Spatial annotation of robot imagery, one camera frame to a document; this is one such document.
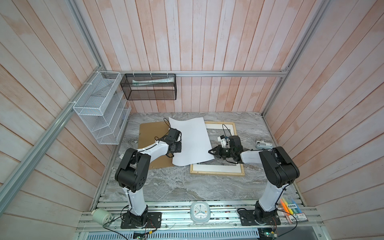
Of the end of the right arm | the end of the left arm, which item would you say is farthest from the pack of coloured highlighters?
the end of the left arm

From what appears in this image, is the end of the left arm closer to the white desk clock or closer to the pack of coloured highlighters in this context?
the white desk clock

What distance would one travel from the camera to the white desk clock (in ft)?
2.41

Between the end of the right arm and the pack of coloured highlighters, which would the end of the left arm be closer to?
the end of the right arm

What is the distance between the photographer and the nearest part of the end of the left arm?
0.74 meters

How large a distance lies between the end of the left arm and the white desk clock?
0.30 metres
